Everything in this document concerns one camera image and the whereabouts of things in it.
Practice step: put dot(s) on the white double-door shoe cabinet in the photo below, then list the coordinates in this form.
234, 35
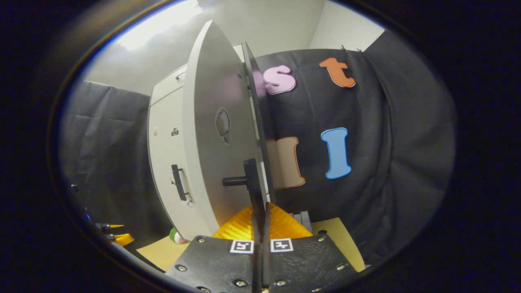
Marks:
260, 122

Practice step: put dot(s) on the white cabinet door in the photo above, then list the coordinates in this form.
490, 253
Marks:
207, 122
167, 154

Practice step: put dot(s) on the black backdrop cloth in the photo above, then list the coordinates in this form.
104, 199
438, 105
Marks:
110, 154
386, 162

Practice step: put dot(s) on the white cabinet drawer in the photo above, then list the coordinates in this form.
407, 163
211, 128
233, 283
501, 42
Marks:
169, 87

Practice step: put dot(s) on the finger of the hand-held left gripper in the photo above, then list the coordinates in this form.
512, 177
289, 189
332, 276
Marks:
125, 239
112, 226

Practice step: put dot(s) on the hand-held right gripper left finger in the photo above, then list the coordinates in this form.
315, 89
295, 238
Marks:
211, 264

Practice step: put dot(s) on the green and white round object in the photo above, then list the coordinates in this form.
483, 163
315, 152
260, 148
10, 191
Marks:
177, 237

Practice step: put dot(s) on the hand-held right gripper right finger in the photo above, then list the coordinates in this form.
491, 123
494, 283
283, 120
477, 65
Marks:
309, 264

